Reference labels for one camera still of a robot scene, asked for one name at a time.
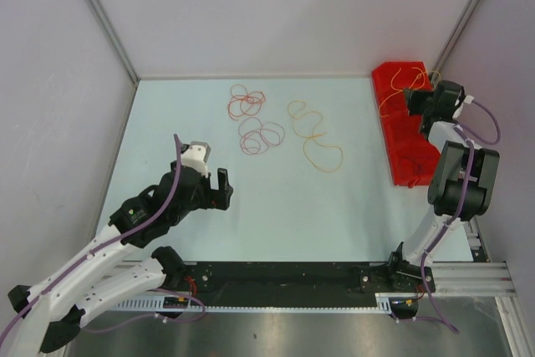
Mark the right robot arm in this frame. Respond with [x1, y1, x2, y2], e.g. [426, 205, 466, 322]
[385, 80, 502, 292]

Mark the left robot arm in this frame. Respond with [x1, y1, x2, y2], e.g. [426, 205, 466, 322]
[1, 155, 233, 356]

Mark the red compartment bin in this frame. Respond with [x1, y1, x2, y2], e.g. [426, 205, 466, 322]
[371, 61, 440, 188]

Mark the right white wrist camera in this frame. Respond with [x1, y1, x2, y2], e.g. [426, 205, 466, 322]
[451, 90, 475, 120]

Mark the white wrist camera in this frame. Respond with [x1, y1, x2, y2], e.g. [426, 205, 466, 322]
[451, 90, 475, 120]
[181, 141, 211, 177]

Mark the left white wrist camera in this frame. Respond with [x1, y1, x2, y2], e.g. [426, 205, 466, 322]
[181, 141, 211, 177]

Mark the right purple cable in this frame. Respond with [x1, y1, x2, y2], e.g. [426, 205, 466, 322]
[419, 97, 502, 334]

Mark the pink wire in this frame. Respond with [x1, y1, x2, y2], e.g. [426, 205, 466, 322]
[237, 116, 286, 156]

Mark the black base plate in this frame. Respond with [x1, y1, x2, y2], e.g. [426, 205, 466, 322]
[163, 261, 436, 309]

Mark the red orange wire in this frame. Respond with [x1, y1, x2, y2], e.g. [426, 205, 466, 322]
[227, 83, 268, 120]

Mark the grey slotted cable duct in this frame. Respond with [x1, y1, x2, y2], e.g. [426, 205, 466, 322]
[77, 293, 423, 314]

